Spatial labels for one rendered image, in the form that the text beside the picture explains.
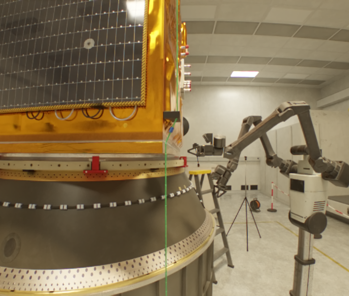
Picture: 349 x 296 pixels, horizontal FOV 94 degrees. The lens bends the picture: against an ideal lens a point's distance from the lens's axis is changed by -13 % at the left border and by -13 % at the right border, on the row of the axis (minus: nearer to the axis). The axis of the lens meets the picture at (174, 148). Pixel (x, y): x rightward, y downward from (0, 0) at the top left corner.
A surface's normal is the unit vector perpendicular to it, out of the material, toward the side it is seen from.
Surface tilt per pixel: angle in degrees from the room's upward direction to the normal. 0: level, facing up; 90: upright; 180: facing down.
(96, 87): 90
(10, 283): 43
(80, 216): 62
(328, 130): 90
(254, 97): 90
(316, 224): 90
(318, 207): 100
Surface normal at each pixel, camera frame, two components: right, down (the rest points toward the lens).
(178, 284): 0.73, -0.03
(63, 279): 0.18, -0.76
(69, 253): 0.25, -0.51
